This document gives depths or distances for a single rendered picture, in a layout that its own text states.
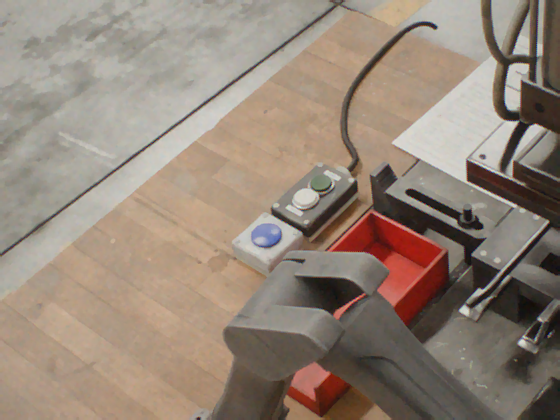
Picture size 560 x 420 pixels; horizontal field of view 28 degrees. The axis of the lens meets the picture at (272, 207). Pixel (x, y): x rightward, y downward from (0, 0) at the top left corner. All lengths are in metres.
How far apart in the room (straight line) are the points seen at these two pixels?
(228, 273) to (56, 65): 2.01
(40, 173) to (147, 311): 1.64
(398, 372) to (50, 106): 2.48
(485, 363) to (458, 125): 0.41
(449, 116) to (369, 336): 0.80
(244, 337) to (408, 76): 0.86
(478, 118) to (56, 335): 0.66
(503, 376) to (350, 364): 0.49
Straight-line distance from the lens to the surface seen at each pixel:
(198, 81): 3.19
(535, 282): 1.31
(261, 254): 1.43
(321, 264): 0.90
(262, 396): 1.02
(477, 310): 1.28
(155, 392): 1.37
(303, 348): 0.86
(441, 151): 1.57
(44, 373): 1.43
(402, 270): 1.42
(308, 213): 1.47
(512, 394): 1.32
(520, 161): 1.16
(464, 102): 1.65
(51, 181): 3.02
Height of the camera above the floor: 1.99
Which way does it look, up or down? 46 degrees down
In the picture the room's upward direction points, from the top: 12 degrees counter-clockwise
